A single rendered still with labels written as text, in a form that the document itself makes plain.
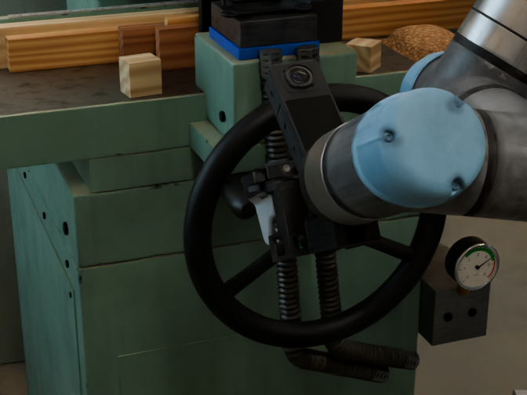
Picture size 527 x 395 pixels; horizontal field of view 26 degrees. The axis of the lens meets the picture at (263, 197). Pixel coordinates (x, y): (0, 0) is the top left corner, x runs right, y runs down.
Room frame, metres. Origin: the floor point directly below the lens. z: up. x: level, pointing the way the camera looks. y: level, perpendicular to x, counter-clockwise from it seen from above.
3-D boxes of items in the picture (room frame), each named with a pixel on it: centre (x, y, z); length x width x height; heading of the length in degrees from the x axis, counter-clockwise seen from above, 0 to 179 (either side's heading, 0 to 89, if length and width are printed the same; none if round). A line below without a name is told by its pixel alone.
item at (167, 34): (1.33, 0.05, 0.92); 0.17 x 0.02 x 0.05; 110
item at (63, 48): (1.40, 0.01, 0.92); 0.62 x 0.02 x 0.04; 110
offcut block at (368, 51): (1.30, -0.12, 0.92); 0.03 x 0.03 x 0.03; 63
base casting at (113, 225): (1.50, 0.10, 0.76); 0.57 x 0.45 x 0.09; 20
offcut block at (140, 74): (1.21, 0.14, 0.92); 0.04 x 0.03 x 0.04; 117
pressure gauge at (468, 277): (1.28, -0.26, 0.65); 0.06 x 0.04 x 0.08; 110
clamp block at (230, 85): (1.20, -0.01, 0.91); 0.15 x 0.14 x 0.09; 110
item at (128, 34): (1.36, 0.06, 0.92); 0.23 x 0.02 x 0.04; 110
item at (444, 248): (1.34, -0.23, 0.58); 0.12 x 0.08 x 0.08; 20
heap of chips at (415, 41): (1.39, -0.21, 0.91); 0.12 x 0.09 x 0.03; 20
